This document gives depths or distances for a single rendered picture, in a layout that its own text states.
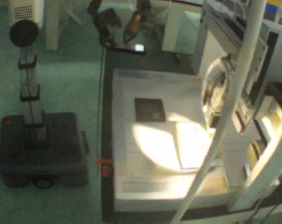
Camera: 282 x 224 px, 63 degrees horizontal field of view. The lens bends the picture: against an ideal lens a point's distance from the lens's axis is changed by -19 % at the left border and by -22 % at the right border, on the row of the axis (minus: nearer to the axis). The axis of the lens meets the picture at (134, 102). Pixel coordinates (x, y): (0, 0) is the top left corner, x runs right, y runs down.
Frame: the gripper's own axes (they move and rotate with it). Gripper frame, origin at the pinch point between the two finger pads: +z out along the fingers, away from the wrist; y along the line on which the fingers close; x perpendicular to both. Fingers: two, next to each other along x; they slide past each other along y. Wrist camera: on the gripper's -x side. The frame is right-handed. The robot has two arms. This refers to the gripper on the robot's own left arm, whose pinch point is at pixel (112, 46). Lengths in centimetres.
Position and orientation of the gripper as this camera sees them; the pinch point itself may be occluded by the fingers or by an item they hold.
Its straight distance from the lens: 148.3
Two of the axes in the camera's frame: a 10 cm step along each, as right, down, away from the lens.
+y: 0.4, -6.2, 7.9
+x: -9.2, 2.8, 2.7
